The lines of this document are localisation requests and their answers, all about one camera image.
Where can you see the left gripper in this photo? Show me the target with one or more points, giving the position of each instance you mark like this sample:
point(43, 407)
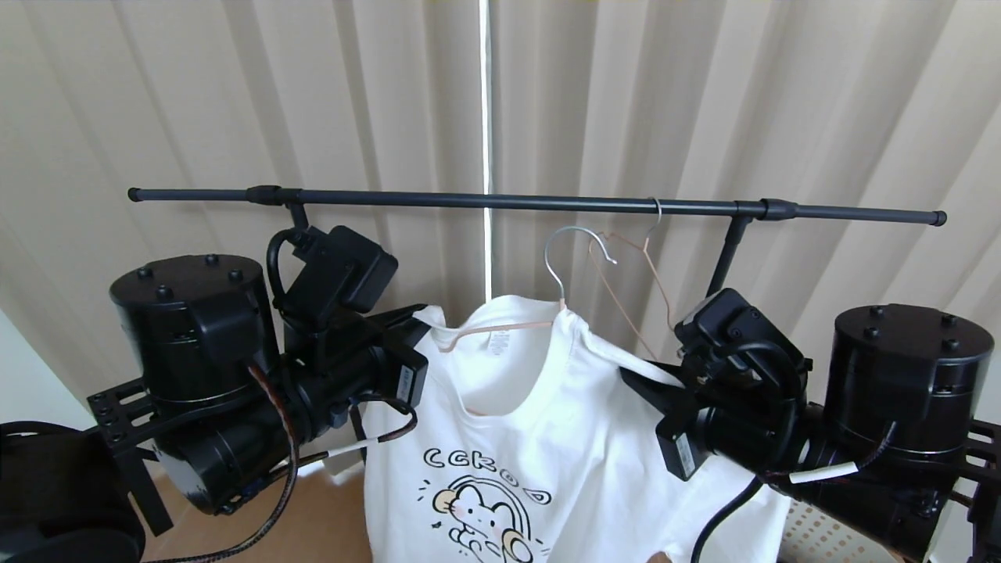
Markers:
point(250, 438)

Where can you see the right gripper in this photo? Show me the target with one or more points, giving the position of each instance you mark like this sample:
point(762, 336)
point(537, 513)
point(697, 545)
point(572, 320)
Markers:
point(751, 446)

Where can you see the white printed t-shirt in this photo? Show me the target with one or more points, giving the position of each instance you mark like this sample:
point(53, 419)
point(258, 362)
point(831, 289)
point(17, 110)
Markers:
point(586, 438)

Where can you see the pink clothes hanger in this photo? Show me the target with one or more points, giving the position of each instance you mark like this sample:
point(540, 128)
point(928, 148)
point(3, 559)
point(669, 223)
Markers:
point(658, 211)
point(561, 301)

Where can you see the white laundry basket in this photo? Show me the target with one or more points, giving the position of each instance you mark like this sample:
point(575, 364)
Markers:
point(829, 539)

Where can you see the black clothes rack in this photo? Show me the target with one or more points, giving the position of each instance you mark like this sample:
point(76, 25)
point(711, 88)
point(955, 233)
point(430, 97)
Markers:
point(469, 200)

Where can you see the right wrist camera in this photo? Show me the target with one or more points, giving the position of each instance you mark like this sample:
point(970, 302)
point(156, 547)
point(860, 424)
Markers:
point(743, 336)

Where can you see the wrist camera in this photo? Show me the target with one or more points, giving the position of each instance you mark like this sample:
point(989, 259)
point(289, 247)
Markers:
point(344, 274)
point(743, 336)

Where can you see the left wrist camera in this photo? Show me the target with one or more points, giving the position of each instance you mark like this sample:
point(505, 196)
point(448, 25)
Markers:
point(344, 274)

